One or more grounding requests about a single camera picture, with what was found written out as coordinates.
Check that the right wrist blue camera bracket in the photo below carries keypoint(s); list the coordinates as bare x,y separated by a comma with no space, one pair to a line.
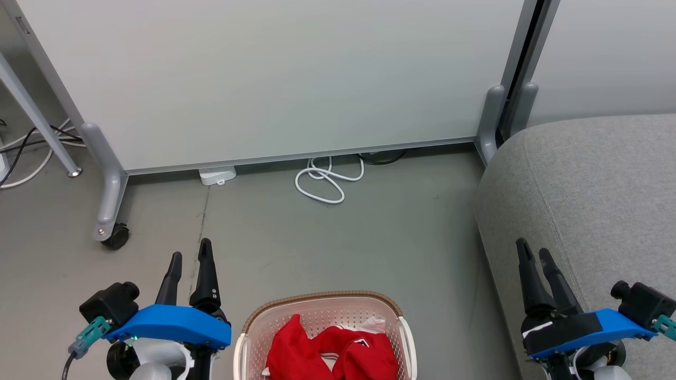
581,330

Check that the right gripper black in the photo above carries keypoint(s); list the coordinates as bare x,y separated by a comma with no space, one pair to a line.
562,367

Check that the grey partition foot with caster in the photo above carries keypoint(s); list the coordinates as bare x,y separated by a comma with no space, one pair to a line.
108,179

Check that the red garment with letter patch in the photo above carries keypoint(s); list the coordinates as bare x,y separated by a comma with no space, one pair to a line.
364,359

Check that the narrow white partition panel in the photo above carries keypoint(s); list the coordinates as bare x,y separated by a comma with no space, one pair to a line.
607,53

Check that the large white partition panel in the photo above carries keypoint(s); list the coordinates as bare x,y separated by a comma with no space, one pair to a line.
274,79

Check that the cream perforated laundry basket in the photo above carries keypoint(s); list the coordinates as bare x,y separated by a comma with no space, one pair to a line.
322,306

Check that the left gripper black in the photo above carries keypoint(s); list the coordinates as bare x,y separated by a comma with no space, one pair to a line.
203,364

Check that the left wrist blue camera bracket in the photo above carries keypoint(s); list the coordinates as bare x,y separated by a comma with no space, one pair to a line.
174,324

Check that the grey fabric sofa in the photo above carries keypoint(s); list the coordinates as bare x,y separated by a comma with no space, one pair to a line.
586,200

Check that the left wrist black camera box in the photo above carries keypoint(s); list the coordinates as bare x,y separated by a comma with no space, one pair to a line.
108,305

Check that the black caster wheel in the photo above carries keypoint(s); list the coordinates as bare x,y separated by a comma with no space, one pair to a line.
117,236

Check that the grey metal table leg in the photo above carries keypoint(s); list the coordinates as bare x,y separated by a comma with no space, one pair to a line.
31,111

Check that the small white adapter box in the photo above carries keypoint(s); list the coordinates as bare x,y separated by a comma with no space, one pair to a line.
217,175

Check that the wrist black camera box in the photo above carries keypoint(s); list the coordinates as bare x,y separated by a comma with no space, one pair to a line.
108,305
641,303

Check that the wrist blue camera bracket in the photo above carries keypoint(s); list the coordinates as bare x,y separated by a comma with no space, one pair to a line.
174,324
581,330

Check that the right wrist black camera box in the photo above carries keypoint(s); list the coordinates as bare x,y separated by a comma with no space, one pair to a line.
641,303

